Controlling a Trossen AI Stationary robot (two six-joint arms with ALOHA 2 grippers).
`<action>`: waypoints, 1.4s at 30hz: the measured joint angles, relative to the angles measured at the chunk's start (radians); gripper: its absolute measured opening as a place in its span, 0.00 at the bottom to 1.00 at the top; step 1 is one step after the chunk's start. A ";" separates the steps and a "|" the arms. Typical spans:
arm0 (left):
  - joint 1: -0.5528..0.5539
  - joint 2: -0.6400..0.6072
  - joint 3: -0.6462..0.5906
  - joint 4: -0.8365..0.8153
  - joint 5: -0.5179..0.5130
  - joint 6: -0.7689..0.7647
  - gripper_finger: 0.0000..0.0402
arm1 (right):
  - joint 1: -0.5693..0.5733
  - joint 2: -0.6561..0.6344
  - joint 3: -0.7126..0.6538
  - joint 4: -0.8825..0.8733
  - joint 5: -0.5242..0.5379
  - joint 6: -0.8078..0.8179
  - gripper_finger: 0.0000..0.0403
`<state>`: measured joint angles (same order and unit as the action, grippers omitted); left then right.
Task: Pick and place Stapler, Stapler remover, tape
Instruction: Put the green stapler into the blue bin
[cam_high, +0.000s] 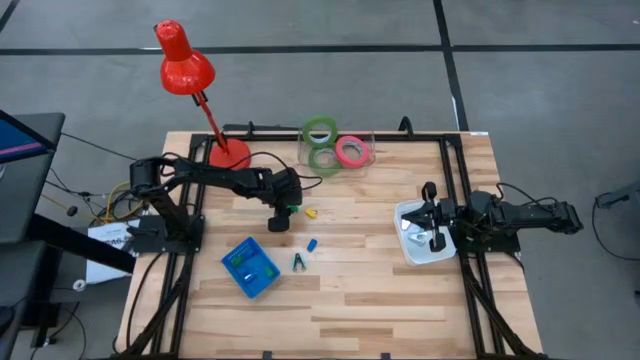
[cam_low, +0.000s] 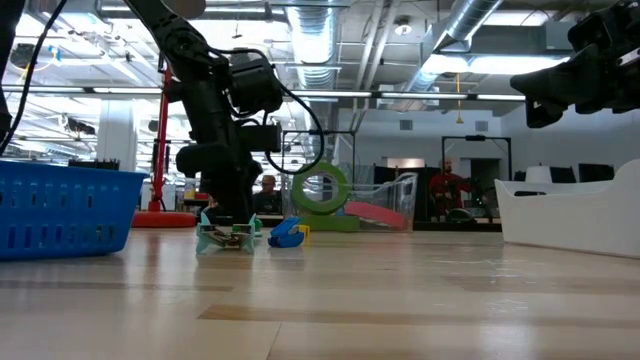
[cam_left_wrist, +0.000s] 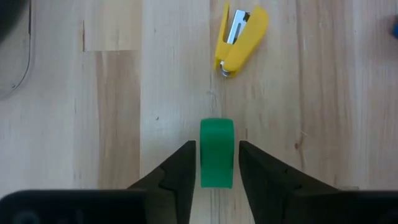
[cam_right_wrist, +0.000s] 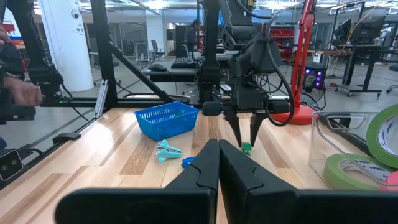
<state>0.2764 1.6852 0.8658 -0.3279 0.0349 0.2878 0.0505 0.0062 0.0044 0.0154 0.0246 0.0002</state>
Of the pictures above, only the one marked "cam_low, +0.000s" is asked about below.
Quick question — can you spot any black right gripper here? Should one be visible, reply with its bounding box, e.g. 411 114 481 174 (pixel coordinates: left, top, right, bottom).
510 29 640 114

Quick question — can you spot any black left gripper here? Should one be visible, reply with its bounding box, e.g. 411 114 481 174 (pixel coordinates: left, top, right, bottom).
175 143 264 226

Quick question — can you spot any blue mini stapler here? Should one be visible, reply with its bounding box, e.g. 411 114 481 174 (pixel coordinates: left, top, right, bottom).
267 216 307 249

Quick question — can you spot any green tape roll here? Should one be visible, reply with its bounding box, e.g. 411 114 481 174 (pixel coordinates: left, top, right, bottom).
298 214 362 233
291 160 351 216

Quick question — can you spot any pink tape roll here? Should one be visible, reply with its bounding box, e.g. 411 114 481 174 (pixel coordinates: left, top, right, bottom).
342 200 407 231

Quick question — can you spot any teal staple remover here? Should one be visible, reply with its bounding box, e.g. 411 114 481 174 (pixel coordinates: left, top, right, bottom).
195 211 257 255

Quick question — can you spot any person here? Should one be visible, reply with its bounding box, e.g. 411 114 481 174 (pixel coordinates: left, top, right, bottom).
251 174 285 217
428 157 475 222

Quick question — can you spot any white chair back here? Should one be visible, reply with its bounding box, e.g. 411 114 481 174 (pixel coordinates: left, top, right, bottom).
523 165 554 184

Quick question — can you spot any white plastic tray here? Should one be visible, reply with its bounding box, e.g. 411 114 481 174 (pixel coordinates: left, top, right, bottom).
493 158 640 259

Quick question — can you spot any white column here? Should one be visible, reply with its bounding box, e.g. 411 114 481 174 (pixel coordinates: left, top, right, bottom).
96 99 139 172

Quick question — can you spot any long ceiling light strip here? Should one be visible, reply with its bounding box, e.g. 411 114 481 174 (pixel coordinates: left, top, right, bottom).
0 85 526 102

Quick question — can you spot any clear plastic container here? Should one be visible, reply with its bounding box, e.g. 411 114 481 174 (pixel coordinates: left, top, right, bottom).
279 168 420 233

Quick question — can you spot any blue plastic basket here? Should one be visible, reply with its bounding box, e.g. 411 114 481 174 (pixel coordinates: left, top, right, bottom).
0 159 147 262

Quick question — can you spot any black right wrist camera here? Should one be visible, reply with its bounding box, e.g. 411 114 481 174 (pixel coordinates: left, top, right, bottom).
524 97 572 130

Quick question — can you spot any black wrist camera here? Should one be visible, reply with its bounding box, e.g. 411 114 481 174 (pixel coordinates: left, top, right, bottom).
524 97 572 130
239 123 284 153

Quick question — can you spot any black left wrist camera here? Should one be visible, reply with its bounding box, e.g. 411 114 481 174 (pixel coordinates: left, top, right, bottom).
239 123 284 153

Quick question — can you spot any black metal stand frame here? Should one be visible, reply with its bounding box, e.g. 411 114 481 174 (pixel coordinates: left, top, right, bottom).
442 134 513 231

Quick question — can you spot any yellow hanging cord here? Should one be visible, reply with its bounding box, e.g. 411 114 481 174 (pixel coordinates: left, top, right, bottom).
453 72 464 125

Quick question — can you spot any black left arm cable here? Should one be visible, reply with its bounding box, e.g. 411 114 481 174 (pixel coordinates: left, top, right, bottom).
209 47 326 176

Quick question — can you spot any silver ceiling duct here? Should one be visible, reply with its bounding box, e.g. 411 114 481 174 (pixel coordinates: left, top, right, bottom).
285 0 344 171
399 0 504 96

